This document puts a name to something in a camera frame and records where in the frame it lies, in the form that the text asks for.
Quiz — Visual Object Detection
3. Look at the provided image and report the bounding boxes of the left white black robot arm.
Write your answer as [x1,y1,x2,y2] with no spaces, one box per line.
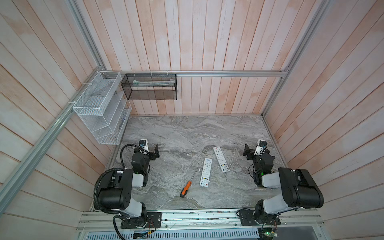
[94,140,160,228]

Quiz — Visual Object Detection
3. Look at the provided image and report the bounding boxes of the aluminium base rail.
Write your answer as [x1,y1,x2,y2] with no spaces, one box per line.
[76,209,325,233]

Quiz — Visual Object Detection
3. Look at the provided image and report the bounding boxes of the horizontal aluminium frame bar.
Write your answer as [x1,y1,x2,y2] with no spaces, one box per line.
[106,70,288,78]

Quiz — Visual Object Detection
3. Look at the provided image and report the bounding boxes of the black wire mesh basket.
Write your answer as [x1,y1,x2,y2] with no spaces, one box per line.
[121,73,178,101]

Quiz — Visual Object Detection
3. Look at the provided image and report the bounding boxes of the black corrugated cable conduit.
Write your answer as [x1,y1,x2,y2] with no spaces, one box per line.
[119,143,146,169]

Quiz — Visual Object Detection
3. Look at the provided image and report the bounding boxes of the orange handled screwdriver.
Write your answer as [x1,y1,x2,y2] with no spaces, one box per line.
[180,169,199,198]

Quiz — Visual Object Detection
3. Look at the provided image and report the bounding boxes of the left aluminium frame bar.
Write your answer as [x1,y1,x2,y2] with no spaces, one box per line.
[1,66,105,214]

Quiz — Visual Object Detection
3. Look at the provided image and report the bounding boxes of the white remote control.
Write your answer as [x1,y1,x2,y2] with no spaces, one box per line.
[200,158,212,188]
[213,147,230,173]

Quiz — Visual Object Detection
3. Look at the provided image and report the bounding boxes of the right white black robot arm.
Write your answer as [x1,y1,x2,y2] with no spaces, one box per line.
[243,140,324,225]

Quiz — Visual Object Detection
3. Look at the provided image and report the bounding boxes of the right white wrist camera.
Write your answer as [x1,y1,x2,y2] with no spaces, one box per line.
[255,140,267,155]

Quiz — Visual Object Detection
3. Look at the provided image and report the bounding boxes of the white wire mesh shelf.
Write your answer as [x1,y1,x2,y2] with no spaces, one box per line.
[73,71,132,145]

